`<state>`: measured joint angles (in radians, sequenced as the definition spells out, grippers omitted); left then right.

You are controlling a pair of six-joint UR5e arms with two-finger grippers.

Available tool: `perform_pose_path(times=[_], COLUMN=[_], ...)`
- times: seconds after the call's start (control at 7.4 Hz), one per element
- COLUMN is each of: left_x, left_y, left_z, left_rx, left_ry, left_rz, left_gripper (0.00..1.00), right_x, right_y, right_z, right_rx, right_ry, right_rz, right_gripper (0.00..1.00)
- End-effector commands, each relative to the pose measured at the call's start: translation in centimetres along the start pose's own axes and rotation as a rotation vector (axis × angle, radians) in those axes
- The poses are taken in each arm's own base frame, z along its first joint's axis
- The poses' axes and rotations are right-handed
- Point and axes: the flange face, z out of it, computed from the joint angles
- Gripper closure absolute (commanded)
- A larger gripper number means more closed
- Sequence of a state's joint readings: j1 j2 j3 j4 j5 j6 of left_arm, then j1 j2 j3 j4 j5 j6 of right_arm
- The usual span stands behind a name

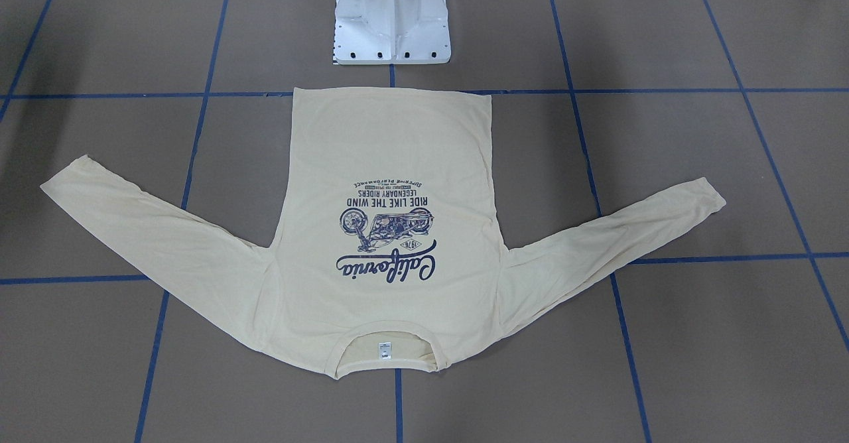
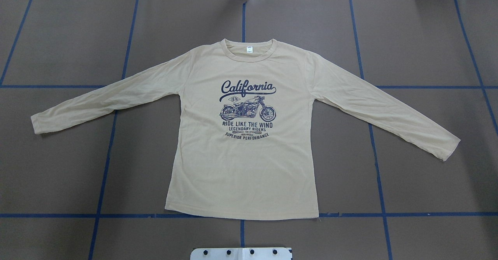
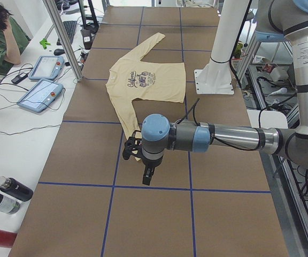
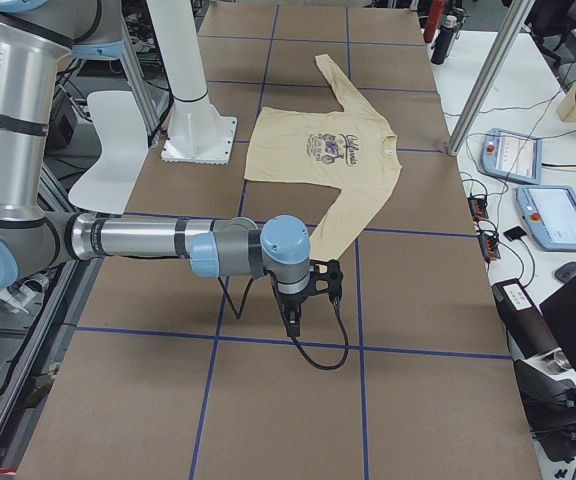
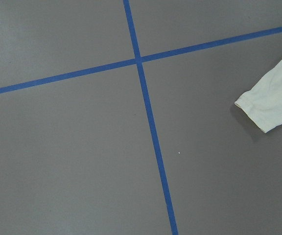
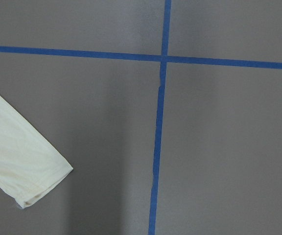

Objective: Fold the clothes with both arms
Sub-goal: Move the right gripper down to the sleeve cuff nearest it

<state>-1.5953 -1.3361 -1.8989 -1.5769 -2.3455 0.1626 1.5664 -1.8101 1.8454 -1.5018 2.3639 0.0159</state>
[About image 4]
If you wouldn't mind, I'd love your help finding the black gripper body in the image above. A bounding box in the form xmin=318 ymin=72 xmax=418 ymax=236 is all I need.
xmin=274 ymin=288 xmax=306 ymax=320

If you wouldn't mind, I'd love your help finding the beige long-sleeve printed shirt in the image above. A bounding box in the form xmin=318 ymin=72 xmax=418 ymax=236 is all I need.
xmin=244 ymin=54 xmax=401 ymax=261

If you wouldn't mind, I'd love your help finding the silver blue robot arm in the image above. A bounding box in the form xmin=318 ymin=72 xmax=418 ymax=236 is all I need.
xmin=0 ymin=1 xmax=321 ymax=338

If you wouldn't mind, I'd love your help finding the red circuit board far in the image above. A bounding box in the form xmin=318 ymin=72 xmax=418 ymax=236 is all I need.
xmin=467 ymin=196 xmax=489 ymax=222

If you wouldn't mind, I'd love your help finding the white plastic chair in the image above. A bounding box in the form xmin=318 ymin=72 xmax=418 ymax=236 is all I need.
xmin=68 ymin=90 xmax=150 ymax=215

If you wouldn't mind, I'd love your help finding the black box white label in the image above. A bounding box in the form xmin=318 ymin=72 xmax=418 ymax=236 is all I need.
xmin=491 ymin=279 xmax=559 ymax=359

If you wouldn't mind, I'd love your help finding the far blue teach pendant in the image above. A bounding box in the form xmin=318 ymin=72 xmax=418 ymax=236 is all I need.
xmin=480 ymin=128 xmax=542 ymax=185

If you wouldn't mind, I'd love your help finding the blue teach pendant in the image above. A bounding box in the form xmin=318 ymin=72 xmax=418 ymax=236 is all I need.
xmin=480 ymin=128 xmax=542 ymax=185
xmin=515 ymin=185 xmax=576 ymax=252

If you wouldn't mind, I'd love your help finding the near blue teach pendant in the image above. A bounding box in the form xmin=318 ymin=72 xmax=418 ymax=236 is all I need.
xmin=515 ymin=185 xmax=576 ymax=252

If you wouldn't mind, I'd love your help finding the black computer mouse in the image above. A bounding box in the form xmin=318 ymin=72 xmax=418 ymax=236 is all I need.
xmin=553 ymin=261 xmax=576 ymax=284

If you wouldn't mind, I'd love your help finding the black bottle steel cap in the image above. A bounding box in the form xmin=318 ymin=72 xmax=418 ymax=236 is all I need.
xmin=431 ymin=15 xmax=459 ymax=65

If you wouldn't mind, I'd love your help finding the red bottle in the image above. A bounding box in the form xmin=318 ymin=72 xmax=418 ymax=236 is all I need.
xmin=423 ymin=0 xmax=447 ymax=44

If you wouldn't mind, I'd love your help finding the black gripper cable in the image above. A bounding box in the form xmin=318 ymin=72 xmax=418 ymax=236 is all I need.
xmin=217 ymin=275 xmax=350 ymax=371

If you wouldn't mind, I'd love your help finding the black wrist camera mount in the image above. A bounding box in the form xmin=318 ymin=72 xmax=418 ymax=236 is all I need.
xmin=308 ymin=260 xmax=343 ymax=303

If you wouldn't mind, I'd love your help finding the white camera pole with base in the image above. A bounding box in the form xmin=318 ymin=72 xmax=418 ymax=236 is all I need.
xmin=147 ymin=0 xmax=237 ymax=165

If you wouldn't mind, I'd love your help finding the aluminium frame post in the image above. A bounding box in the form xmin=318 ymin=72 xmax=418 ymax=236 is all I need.
xmin=446 ymin=0 xmax=535 ymax=156

